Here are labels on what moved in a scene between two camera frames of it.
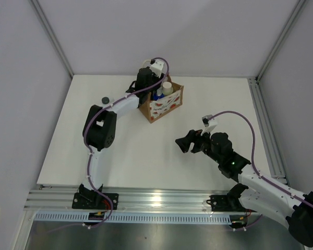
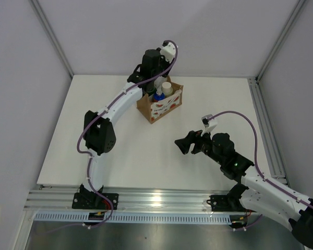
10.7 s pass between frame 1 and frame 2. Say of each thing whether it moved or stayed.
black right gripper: stayed
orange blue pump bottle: stayed
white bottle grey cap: moved
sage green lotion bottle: stayed
